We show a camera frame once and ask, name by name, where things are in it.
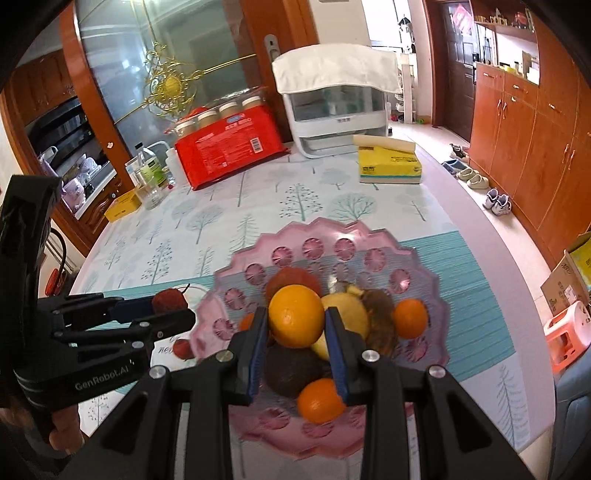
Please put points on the clear bottle green label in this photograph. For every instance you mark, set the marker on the clear bottle green label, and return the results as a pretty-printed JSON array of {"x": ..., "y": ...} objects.
[{"x": 150, "y": 170}]

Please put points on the teal striped placemat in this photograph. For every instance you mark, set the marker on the teal striped placemat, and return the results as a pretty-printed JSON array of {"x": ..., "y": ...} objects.
[{"x": 461, "y": 300}]

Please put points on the frosted glass door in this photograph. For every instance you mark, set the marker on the frosted glass door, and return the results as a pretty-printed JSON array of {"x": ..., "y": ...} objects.
[{"x": 207, "y": 41}]

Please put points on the red object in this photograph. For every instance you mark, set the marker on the red object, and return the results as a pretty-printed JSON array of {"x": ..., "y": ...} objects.
[{"x": 55, "y": 282}]

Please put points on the yellow tissue pack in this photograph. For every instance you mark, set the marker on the yellow tissue pack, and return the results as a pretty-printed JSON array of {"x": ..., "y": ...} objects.
[{"x": 390, "y": 164}]

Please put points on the black range hood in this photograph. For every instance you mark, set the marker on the black range hood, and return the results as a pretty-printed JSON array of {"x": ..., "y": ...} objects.
[{"x": 60, "y": 127}]

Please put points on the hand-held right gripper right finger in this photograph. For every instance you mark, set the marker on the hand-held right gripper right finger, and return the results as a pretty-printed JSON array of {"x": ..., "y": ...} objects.
[{"x": 340, "y": 364}]

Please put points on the dark shoe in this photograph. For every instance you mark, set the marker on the dark shoe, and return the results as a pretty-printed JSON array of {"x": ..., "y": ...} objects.
[{"x": 459, "y": 151}]

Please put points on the yellow cardboard box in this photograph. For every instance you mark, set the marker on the yellow cardboard box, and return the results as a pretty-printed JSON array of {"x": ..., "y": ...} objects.
[{"x": 122, "y": 205}]

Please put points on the yellow apple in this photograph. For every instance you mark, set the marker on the yellow apple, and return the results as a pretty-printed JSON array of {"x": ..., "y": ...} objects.
[{"x": 353, "y": 316}]

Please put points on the pink scalloped plate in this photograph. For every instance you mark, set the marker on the pink scalloped plate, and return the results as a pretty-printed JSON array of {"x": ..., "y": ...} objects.
[{"x": 323, "y": 249}]

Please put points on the brown kiwi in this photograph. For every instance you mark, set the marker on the brown kiwi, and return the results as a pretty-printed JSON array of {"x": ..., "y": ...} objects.
[{"x": 381, "y": 323}]

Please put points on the clear glass plate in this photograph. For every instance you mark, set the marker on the clear glass plate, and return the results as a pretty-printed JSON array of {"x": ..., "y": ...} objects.
[{"x": 197, "y": 296}]

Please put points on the pink plastic stool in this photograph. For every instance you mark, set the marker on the pink plastic stool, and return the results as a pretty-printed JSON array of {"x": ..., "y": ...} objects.
[{"x": 568, "y": 337}]

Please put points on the orange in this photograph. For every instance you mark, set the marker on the orange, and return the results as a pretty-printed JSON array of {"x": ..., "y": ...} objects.
[
  {"x": 295, "y": 316},
  {"x": 247, "y": 321},
  {"x": 321, "y": 400},
  {"x": 411, "y": 318}
]

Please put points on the clear glass cup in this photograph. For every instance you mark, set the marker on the clear glass cup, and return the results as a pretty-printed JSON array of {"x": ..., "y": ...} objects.
[{"x": 150, "y": 199}]

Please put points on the person's left hand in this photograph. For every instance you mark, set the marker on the person's left hand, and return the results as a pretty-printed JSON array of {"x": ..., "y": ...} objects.
[{"x": 64, "y": 431}]

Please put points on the white countertop appliance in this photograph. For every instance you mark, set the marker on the white countertop appliance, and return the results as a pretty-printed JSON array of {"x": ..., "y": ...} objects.
[{"x": 337, "y": 124}]

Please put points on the dark wooden door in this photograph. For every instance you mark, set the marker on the dark wooden door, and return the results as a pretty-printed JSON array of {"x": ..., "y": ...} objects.
[{"x": 459, "y": 69}]

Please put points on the red green mango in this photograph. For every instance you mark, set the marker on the red green mango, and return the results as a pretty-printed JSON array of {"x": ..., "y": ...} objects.
[{"x": 295, "y": 277}]

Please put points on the white plastic bottle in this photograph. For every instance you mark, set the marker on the white plastic bottle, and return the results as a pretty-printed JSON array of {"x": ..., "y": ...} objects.
[{"x": 174, "y": 167}]

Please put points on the gold door ornament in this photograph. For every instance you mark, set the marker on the gold door ornament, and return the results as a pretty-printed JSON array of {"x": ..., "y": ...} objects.
[{"x": 171, "y": 85}]

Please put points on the purple kettle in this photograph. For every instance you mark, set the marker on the purple kettle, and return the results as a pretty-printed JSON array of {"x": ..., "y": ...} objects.
[{"x": 74, "y": 193}]

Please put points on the dark avocado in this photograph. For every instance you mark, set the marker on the dark avocado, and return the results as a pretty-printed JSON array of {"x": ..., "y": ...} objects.
[{"x": 291, "y": 371}]

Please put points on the blue slipper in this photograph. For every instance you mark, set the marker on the blue slipper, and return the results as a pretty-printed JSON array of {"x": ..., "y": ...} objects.
[{"x": 455, "y": 166}]

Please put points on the small white carton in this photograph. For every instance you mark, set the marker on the small white carton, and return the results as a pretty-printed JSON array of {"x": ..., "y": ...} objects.
[{"x": 131, "y": 171}]

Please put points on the red flat package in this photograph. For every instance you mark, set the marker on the red flat package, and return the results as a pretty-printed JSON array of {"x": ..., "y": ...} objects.
[{"x": 226, "y": 147}]

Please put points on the brown cardboard box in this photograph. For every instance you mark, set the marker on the brown cardboard box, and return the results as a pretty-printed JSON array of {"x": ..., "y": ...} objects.
[{"x": 570, "y": 277}]

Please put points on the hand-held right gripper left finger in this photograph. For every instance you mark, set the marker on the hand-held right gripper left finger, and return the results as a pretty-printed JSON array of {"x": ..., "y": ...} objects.
[{"x": 257, "y": 357}]

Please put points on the white sneaker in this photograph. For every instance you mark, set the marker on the white sneaker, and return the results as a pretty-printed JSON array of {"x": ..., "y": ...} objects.
[
  {"x": 492, "y": 198},
  {"x": 502, "y": 206}
]

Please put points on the small red fruit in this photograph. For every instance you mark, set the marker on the small red fruit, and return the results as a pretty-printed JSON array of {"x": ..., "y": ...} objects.
[
  {"x": 182, "y": 349},
  {"x": 169, "y": 300}
]

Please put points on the green slipper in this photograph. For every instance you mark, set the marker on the green slipper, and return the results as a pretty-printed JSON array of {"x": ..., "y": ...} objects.
[
  {"x": 467, "y": 174},
  {"x": 478, "y": 182}
]

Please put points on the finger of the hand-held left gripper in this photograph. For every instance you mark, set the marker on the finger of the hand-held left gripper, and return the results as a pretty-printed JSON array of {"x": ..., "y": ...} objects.
[
  {"x": 161, "y": 323},
  {"x": 131, "y": 309}
]

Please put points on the orange wooden cabinet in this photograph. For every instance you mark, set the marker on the orange wooden cabinet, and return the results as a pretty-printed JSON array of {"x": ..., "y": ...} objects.
[{"x": 521, "y": 138}]

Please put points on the glass jar with lid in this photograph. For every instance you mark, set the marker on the glass jar with lid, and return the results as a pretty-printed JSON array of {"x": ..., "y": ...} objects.
[
  {"x": 229, "y": 110},
  {"x": 252, "y": 103},
  {"x": 207, "y": 118},
  {"x": 187, "y": 129}
]

